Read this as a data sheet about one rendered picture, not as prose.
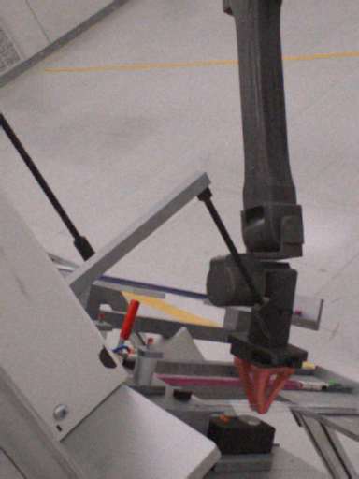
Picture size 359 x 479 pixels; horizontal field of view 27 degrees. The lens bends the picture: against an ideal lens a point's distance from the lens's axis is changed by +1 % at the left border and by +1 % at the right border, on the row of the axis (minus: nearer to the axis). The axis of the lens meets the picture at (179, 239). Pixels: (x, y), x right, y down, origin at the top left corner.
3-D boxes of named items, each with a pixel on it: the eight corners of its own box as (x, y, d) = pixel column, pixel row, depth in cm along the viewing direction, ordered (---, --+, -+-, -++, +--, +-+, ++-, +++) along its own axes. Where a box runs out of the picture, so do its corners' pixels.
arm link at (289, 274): (308, 266, 102) (280, 258, 107) (268, 265, 98) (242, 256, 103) (300, 315, 103) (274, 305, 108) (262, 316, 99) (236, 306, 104)
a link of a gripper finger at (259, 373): (253, 422, 101) (263, 354, 100) (221, 403, 107) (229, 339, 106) (291, 417, 105) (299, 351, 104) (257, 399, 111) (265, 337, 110)
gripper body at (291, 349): (272, 368, 98) (280, 312, 97) (224, 345, 107) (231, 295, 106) (308, 365, 102) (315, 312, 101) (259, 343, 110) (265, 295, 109)
